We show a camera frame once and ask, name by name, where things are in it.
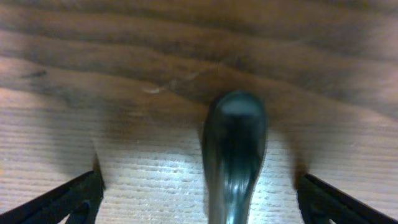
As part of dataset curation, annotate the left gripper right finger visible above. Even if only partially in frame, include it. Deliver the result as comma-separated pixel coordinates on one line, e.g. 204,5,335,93
297,174,397,224

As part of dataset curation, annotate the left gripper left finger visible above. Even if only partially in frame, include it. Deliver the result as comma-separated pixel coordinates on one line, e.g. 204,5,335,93
1,170,104,224

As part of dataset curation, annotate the black yellow screwdriver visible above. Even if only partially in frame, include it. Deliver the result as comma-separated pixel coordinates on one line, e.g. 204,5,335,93
201,91,267,223

